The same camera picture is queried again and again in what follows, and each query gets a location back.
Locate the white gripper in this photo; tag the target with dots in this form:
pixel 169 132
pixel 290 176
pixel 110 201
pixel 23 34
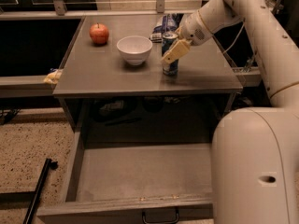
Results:
pixel 193 30

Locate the redbull can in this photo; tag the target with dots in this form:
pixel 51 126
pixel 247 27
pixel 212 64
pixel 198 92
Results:
pixel 170 65

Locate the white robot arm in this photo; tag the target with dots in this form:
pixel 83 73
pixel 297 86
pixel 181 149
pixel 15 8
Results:
pixel 255 150

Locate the grey open drawer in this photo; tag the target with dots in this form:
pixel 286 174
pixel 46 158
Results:
pixel 115 173

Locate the blue chip bag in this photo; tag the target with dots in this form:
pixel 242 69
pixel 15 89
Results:
pixel 168 22

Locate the white bowl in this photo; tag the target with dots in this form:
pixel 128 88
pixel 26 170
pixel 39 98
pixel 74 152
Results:
pixel 134 49

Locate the grey cabinet table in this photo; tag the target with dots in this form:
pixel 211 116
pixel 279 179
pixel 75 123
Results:
pixel 93 71

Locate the red apple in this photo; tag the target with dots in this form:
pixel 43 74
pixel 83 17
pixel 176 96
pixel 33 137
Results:
pixel 99 34

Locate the yellow crumpled wrapper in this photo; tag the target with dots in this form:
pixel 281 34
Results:
pixel 53 77

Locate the black bar on floor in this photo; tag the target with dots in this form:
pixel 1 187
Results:
pixel 49 164

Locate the black drawer handle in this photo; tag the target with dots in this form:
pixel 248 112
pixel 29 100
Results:
pixel 161 216

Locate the grey metal rail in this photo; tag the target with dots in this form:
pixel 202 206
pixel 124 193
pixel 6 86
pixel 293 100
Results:
pixel 24 86

